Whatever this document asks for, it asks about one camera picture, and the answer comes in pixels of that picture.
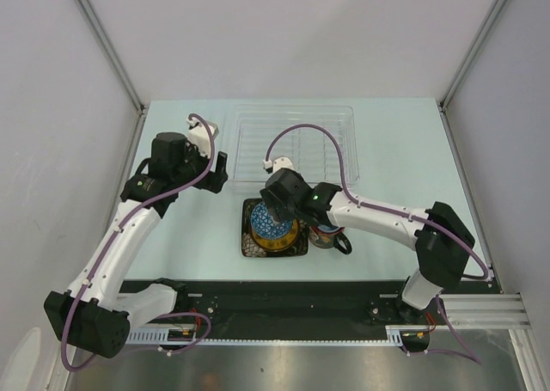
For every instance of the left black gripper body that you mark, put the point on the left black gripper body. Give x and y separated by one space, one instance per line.
193 165

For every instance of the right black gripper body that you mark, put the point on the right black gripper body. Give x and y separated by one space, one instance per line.
286 210

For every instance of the blue patterned bowl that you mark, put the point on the blue patterned bowl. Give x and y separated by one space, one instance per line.
263 225

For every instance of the yellow round patterned plate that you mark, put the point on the yellow round patterned plate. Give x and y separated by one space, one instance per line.
280 244

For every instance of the black square floral plate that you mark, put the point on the black square floral plate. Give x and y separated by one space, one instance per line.
250 249

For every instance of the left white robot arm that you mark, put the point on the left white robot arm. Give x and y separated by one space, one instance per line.
89 315

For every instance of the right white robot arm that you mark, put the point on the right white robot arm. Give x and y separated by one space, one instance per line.
439 238

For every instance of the dark green red-rimmed mug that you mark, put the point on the dark green red-rimmed mug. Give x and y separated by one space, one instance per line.
326 237

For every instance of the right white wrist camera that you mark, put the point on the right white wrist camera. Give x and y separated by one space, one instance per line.
273 166

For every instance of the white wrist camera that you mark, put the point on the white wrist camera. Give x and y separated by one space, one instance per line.
273 166
197 135

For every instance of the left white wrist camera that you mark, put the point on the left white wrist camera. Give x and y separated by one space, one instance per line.
197 135

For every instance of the white wire dish rack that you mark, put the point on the white wire dish rack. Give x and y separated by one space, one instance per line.
312 152

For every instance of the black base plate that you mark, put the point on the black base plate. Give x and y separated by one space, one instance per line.
300 310

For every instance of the white slotted cable duct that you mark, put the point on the white slotted cable duct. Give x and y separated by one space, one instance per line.
392 336

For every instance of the aluminium frame rail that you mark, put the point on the aluminium frame rail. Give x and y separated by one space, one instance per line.
486 311

